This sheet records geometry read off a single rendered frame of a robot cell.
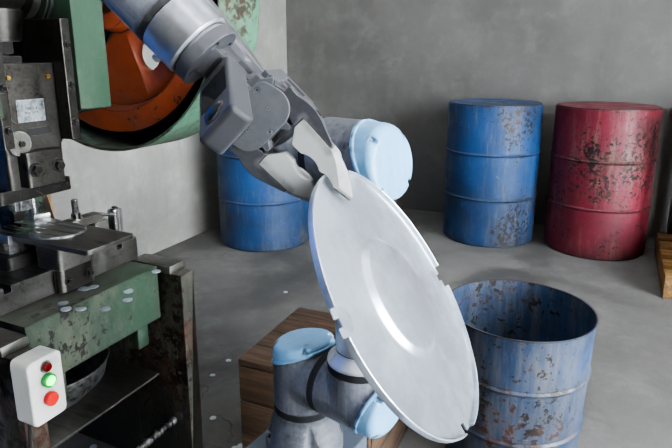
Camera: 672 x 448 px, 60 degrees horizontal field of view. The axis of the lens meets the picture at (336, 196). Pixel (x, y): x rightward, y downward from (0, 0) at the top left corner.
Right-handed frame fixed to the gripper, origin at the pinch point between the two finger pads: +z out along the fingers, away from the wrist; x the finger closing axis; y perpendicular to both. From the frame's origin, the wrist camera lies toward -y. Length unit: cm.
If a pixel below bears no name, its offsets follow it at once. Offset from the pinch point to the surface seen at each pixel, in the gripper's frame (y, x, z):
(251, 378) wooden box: 86, 80, 27
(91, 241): 59, 66, -26
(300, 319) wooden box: 114, 71, 29
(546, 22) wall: 362, -81, 36
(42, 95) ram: 69, 54, -59
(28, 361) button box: 33, 76, -15
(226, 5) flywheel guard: 87, 12, -46
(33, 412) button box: 32, 82, -7
